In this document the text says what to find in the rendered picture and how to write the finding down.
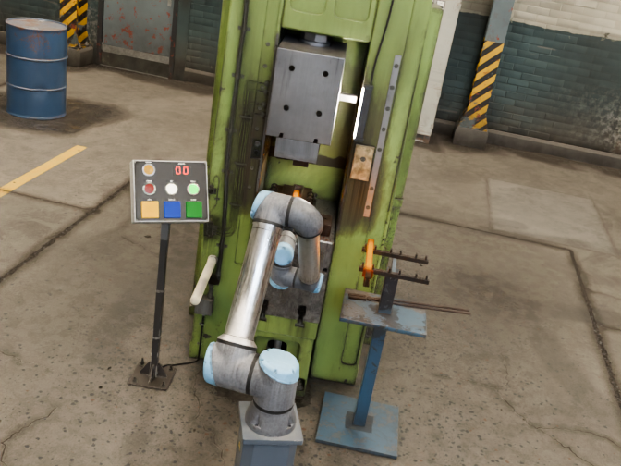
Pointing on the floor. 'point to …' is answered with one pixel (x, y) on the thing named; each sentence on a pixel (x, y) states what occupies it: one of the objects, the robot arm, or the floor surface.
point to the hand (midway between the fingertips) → (291, 216)
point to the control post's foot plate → (140, 377)
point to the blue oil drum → (36, 68)
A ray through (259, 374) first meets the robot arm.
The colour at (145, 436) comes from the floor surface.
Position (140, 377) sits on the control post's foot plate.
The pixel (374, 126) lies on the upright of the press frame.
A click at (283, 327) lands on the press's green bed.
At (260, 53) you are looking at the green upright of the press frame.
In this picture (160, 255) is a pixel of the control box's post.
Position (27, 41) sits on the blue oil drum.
